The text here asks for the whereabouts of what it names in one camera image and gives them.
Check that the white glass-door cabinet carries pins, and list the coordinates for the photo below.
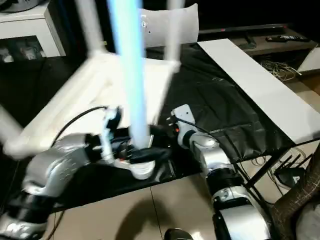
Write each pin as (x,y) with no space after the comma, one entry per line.
(25,27)

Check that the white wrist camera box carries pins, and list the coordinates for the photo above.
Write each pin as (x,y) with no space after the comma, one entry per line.
(183,115)
(110,125)

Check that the black tv stand foot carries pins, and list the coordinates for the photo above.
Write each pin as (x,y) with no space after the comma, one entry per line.
(251,42)

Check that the white plastic table leg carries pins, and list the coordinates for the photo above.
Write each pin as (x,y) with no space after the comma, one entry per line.
(175,30)
(130,75)
(10,127)
(92,25)

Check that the white flat board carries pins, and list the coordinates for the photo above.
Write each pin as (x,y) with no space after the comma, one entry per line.
(262,87)

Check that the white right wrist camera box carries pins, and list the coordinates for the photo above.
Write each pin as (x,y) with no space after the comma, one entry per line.
(183,115)

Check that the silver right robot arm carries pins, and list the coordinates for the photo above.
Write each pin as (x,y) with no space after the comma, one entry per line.
(215,155)

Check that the black metal table frame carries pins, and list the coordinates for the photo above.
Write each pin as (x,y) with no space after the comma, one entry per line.
(265,167)

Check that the brown wooden tv bench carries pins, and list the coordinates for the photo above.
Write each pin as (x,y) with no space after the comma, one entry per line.
(282,48)

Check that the black case with gold label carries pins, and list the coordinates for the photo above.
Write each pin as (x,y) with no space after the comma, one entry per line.
(62,20)

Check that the black robot foot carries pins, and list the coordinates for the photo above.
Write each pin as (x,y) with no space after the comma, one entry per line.
(178,235)

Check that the black mat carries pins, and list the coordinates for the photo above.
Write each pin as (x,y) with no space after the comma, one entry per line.
(212,100)

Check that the white plastic table top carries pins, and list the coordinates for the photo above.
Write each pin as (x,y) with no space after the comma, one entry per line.
(87,87)

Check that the grey pillow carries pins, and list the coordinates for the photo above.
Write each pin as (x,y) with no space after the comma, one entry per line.
(157,27)

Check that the black router with antennas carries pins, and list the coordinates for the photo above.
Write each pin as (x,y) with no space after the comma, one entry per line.
(292,176)

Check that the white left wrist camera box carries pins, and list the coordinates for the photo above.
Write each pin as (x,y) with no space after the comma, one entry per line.
(110,125)

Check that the black remote control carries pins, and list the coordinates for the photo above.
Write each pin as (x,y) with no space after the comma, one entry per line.
(287,38)

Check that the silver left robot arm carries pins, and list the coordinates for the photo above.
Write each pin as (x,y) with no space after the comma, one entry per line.
(50,170)

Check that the brown textured pouf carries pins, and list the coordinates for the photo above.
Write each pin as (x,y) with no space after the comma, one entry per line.
(295,205)

